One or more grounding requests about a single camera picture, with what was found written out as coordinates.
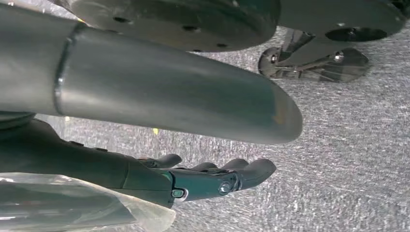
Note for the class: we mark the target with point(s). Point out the yellow floor tape outline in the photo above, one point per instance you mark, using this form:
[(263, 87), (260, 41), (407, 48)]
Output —
[(155, 131)]

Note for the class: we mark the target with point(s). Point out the shiny metal base foot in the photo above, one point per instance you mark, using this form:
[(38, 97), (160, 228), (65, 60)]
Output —
[(346, 67)]

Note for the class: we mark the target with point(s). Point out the clear plastic sheet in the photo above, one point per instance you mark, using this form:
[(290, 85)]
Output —
[(64, 205)]

